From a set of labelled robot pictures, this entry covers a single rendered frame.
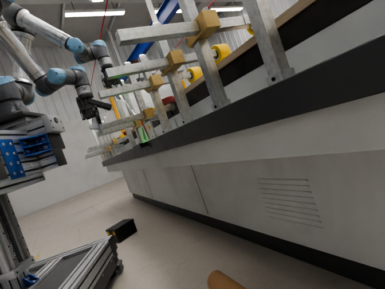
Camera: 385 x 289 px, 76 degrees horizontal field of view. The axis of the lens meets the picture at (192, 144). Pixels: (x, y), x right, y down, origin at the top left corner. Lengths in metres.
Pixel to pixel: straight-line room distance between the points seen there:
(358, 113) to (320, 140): 0.10
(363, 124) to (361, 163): 0.29
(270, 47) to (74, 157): 8.70
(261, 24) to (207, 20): 0.20
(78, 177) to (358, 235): 8.61
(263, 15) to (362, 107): 0.28
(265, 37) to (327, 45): 0.22
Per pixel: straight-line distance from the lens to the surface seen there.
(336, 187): 0.89
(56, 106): 9.36
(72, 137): 9.17
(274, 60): 0.60
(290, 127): 0.63
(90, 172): 9.11
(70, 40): 1.54
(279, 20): 0.86
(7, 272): 1.39
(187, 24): 0.77
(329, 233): 1.00
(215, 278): 1.13
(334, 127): 0.57
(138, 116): 1.42
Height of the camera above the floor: 0.66
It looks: 2 degrees down
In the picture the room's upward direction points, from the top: 19 degrees counter-clockwise
